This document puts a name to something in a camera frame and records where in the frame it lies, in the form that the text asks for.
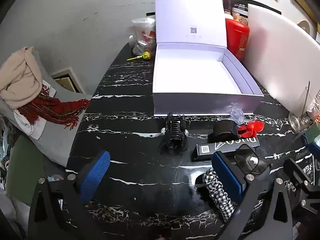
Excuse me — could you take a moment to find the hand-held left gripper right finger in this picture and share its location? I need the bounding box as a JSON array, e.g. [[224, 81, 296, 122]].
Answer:
[[211, 151, 293, 240]]

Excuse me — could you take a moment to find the beige labelled can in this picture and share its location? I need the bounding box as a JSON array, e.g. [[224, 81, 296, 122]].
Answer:
[[232, 4, 249, 24]]

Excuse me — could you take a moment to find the beige blanket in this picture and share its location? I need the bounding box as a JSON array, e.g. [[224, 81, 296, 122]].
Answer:
[[0, 46, 43, 110]]

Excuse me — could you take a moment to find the white gift box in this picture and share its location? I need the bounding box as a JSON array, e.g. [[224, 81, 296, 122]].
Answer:
[[152, 0, 265, 117]]

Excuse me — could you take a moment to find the white plastic bag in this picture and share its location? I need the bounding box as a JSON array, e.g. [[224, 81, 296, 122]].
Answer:
[[129, 15, 157, 57]]

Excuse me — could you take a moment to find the small red fan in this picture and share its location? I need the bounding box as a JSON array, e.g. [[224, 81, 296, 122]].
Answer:
[[237, 120, 265, 137]]

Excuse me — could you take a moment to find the red canister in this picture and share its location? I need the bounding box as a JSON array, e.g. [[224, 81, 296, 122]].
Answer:
[[225, 18, 250, 62]]

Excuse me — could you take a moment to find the black bag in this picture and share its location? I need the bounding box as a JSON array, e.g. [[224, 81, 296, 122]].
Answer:
[[232, 0, 282, 14]]

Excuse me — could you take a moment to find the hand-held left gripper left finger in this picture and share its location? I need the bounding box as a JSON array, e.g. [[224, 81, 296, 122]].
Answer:
[[27, 150, 112, 240]]

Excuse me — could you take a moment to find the leaning cream frame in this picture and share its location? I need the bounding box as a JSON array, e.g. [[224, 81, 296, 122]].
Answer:
[[50, 67, 84, 93]]

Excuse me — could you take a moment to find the yellow lollipop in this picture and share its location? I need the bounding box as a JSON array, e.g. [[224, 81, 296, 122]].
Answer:
[[127, 52, 152, 61]]

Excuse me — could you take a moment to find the red plaid scarf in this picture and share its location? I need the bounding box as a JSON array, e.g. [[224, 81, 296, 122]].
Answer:
[[17, 84, 90, 130]]

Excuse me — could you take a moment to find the clear plastic hair claw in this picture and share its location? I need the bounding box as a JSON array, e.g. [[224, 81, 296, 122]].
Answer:
[[230, 108, 245, 125]]

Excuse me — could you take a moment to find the brown jar with clear lid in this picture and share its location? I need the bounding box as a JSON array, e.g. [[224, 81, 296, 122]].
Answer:
[[221, 0, 234, 19]]

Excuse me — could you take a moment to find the black white checkered hair tie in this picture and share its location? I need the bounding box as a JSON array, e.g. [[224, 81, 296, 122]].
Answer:
[[202, 169, 240, 222]]

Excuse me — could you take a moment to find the grey chair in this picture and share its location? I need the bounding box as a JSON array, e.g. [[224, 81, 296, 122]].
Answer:
[[0, 50, 93, 168]]

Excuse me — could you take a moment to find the black lace bow hair clip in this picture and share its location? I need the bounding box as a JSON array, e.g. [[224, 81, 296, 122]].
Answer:
[[159, 112, 190, 155]]

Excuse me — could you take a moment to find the glass jar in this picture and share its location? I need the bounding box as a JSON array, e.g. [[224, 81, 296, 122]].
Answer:
[[289, 81, 320, 133]]

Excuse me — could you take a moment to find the black ribbon roll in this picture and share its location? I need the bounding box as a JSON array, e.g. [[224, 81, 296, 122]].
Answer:
[[209, 120, 238, 143]]

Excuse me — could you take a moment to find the gold picture frame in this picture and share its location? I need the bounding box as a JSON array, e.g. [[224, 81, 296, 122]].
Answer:
[[290, 0, 320, 28]]

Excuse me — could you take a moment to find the woven straw fan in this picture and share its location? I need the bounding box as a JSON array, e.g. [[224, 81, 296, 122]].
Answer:
[[297, 20, 312, 34]]

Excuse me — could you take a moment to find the green cushion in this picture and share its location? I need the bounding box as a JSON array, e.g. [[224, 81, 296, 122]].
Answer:
[[5, 135, 47, 205]]

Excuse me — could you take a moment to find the green box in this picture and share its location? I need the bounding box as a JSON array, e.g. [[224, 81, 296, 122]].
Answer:
[[306, 124, 320, 145]]

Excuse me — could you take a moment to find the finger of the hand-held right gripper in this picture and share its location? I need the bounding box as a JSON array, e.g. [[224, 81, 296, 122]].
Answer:
[[283, 158, 320, 218], [301, 132, 320, 161]]

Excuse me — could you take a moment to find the smoky transparent box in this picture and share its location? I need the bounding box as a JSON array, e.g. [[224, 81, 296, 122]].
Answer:
[[234, 144, 269, 175]]

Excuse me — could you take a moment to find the dark patterned cloth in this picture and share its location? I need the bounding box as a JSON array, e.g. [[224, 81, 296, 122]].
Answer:
[[0, 117, 18, 155]]

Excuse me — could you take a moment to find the long black box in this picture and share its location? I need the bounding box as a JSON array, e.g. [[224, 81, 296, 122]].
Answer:
[[191, 136, 260, 162]]

